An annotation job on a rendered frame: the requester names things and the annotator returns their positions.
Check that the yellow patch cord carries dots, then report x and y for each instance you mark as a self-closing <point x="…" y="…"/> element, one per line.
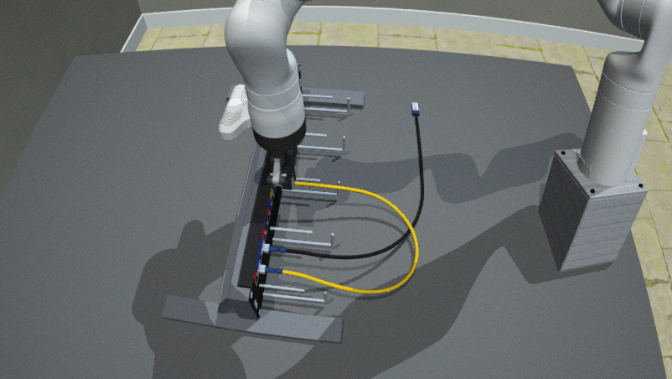
<point x="281" y="271"/>

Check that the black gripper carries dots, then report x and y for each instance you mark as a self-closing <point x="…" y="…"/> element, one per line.
<point x="281" y="152"/>

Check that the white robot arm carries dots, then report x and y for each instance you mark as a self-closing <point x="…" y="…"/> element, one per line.
<point x="256" y="39"/>

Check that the black cable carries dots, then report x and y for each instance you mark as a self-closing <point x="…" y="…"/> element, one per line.
<point x="314" y="254"/>

